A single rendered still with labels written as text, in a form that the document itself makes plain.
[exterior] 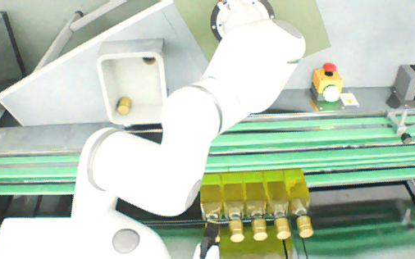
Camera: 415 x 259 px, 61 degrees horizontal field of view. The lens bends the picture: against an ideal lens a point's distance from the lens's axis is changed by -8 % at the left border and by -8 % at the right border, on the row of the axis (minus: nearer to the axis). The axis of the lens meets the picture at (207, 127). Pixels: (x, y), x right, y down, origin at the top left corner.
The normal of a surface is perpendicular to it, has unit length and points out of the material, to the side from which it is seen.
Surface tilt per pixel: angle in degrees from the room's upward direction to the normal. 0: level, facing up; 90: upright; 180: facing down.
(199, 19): 2
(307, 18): 2
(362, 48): 0
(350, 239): 90
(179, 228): 90
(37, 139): 90
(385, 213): 90
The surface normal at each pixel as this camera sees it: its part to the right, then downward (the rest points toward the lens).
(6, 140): -0.03, -0.78
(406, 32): 0.03, 0.62
